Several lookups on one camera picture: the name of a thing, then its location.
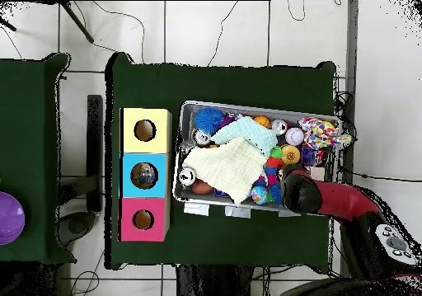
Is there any mint waffle cloth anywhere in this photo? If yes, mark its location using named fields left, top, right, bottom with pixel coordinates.
left=210, top=115, right=279, bottom=158

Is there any multicolour spiky caterpillar toy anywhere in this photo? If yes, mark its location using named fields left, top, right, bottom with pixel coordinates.
left=261, top=145, right=285, bottom=186

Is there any wooden box with three holes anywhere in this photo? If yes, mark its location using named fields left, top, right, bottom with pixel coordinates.
left=118, top=107, right=173, bottom=242

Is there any cream waffle cloth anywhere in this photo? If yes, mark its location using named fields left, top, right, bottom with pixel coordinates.
left=182, top=136, right=267, bottom=205

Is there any blue furry monster toy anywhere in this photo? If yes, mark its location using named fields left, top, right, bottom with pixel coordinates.
left=193, top=107, right=226, bottom=135

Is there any small orange basketball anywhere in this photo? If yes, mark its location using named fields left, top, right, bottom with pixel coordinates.
left=252, top=115, right=271, bottom=129

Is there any blue green globe ball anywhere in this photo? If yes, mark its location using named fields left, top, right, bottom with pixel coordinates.
left=250, top=185, right=270, bottom=205

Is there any blue spiky rubber ball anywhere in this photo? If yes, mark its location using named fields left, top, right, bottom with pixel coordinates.
left=268, top=181, right=284, bottom=204

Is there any toy hamburger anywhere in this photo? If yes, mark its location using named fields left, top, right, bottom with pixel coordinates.
left=280, top=144, right=302, bottom=166

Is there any small white baseball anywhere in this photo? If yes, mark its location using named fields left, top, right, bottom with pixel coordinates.
left=284, top=126, right=305, bottom=146

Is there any plain wooden cube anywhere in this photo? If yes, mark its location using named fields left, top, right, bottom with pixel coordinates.
left=309, top=166, right=326, bottom=181

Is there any grey stand foot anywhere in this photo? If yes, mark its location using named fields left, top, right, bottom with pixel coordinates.
left=54, top=210, right=97, bottom=247

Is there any dark green side table cloth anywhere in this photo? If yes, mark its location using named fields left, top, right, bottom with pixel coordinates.
left=0, top=52, right=77, bottom=265

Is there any black tripod leg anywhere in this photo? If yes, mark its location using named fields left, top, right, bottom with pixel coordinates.
left=59, top=1, right=96, bottom=44
left=0, top=16, right=17, bottom=32

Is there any purple bowl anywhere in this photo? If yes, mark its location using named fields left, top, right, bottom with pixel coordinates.
left=0, top=190, right=26, bottom=246

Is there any shallow wire mesh bin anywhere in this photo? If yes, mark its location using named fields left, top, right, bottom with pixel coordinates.
left=173, top=100, right=345, bottom=217

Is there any black floor cable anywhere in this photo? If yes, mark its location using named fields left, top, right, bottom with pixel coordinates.
left=337, top=165, right=422, bottom=183

